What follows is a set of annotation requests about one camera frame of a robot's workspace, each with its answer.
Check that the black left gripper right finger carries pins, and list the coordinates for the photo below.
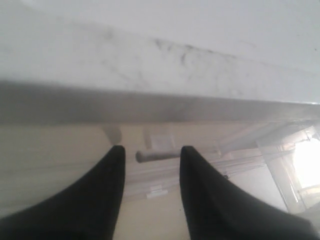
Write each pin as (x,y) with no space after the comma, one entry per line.
(217,209)

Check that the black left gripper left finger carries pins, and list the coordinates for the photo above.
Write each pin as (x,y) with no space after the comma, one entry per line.
(86,210)

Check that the clear drawer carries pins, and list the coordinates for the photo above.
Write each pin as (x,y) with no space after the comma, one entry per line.
(292,155)
(38,161)

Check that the white plastic drawer cabinet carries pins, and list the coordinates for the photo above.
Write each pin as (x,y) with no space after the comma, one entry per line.
(215,74)

